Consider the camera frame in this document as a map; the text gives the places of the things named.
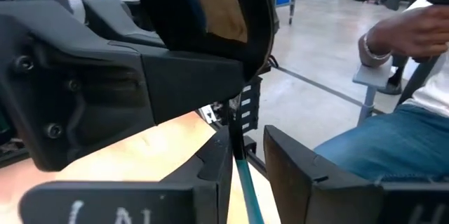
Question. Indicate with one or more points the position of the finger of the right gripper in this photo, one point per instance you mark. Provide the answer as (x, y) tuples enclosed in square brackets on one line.
[(112, 20), (87, 94)]

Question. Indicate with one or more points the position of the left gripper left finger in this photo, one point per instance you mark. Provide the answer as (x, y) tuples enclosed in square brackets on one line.
[(140, 203)]

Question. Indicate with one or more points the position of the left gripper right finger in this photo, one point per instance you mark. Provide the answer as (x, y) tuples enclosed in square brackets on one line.
[(315, 196)]

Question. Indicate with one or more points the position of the grey stand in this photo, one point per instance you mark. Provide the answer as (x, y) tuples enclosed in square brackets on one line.
[(372, 76)]

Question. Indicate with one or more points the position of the person's hand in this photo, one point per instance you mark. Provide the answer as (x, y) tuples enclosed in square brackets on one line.
[(414, 31)]

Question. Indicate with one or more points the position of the black aluminium table frame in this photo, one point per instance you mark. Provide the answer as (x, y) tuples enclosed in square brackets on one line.
[(254, 157)]

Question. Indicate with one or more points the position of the black bracket white slots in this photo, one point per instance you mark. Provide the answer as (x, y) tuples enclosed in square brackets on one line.
[(254, 111)]

